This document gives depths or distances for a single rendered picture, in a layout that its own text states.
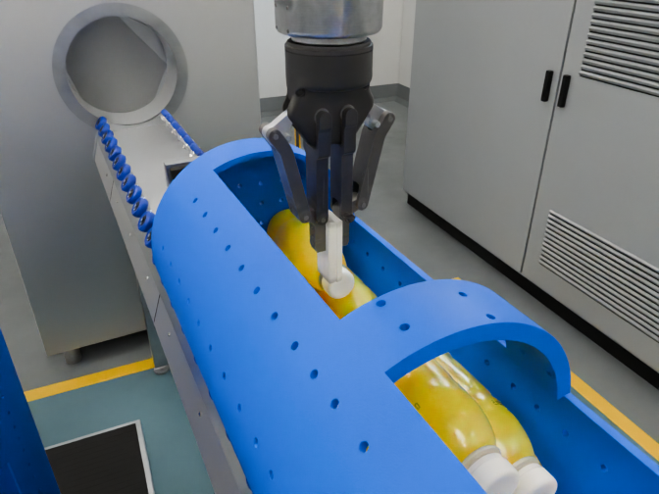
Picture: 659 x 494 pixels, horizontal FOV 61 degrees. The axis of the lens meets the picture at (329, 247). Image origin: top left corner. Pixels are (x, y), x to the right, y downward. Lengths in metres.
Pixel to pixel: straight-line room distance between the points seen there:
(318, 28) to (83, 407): 1.93
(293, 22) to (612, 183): 1.91
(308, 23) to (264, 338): 0.25
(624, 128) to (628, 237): 0.39
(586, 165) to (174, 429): 1.78
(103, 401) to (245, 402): 1.78
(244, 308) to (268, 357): 0.07
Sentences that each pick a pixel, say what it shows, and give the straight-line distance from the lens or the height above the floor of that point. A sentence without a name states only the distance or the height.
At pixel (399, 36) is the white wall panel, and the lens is 5.82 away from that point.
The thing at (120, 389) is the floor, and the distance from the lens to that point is 2.26.
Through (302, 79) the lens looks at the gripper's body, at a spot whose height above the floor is 1.37.
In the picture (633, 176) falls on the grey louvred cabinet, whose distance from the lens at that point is 2.21.
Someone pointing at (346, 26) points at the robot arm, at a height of 1.41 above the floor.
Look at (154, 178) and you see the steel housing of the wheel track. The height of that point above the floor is 0.93.
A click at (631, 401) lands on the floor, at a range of 2.35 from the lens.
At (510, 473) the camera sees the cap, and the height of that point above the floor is 1.15.
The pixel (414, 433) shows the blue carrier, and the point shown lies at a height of 1.22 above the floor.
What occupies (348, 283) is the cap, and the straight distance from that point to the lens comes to 0.70.
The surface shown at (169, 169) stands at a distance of 1.14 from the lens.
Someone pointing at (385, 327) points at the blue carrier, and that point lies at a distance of 0.40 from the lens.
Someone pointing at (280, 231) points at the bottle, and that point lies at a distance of 0.78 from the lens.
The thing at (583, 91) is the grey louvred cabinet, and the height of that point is 0.97.
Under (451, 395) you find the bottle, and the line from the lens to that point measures 0.45.
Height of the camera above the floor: 1.48
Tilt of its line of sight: 29 degrees down
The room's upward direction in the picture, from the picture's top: straight up
